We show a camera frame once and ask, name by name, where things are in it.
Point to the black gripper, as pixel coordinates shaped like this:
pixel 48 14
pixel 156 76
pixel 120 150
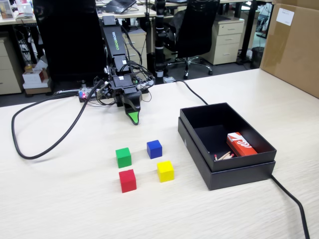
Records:
pixel 120 84

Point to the green cube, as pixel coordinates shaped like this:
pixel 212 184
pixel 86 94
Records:
pixel 123 159

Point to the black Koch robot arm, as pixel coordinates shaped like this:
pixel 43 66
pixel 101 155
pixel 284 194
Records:
pixel 113 37

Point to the blue cube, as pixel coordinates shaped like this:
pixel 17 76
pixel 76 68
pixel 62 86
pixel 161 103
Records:
pixel 154 149

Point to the yellow cube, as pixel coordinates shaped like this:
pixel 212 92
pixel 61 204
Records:
pixel 165 171

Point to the red cube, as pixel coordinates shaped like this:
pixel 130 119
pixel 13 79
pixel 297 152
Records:
pixel 127 181

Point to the controller circuit board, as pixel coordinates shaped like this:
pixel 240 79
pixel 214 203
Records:
pixel 83 95

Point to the black pole white bands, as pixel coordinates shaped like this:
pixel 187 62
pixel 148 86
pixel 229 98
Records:
pixel 159 37

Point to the black high-back office chair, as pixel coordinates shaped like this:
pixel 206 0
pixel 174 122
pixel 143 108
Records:
pixel 69 37

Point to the beige office desk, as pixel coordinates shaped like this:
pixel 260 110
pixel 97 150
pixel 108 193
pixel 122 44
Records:
pixel 112 15

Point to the flat brown white box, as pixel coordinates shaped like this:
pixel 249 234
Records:
pixel 37 91

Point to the black chair chrome base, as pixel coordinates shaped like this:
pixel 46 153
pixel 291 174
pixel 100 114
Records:
pixel 194 30

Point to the black laptop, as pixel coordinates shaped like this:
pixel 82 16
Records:
pixel 119 5

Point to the white cardboard box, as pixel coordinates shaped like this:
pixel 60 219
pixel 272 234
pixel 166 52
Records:
pixel 32 77

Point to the orange matchbox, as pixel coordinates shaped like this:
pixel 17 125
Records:
pixel 240 145

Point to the black cardboard box tray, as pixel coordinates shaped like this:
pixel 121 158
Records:
pixel 239 164

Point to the black open box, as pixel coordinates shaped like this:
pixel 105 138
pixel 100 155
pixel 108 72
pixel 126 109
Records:
pixel 239 180

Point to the black waste bin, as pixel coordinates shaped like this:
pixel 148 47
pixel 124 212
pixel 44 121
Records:
pixel 257 57

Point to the black desk leg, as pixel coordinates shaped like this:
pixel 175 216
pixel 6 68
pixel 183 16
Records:
pixel 248 32

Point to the small white box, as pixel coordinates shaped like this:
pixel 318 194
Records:
pixel 26 8

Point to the large brown cardboard box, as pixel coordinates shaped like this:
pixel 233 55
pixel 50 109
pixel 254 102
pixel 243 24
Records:
pixel 294 49

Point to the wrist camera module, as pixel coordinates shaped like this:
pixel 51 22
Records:
pixel 106 92

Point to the beige drawer pedestal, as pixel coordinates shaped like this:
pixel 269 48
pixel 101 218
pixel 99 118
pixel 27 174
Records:
pixel 8 74
pixel 228 42
pixel 138 42

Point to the picture frame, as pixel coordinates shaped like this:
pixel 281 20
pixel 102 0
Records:
pixel 6 10

